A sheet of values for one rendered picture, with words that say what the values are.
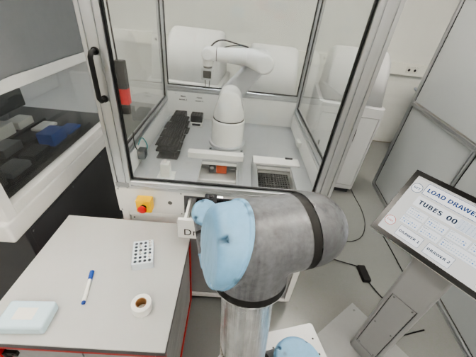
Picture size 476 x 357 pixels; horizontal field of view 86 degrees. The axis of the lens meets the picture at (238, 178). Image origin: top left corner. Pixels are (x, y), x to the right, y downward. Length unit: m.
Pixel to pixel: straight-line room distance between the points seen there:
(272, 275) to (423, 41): 4.37
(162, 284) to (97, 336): 0.26
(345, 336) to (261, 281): 1.69
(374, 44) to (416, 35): 3.48
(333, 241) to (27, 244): 1.40
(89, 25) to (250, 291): 0.95
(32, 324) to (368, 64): 1.41
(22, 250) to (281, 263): 1.41
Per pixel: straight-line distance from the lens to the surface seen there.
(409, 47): 4.53
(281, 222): 0.34
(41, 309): 1.18
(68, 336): 1.14
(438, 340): 2.41
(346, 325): 2.07
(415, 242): 1.26
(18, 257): 1.68
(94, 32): 1.08
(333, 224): 0.38
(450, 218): 1.28
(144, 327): 1.08
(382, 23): 1.06
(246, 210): 0.34
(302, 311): 2.05
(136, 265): 1.19
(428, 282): 1.44
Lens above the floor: 1.72
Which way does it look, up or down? 35 degrees down
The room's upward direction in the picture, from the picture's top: 6 degrees clockwise
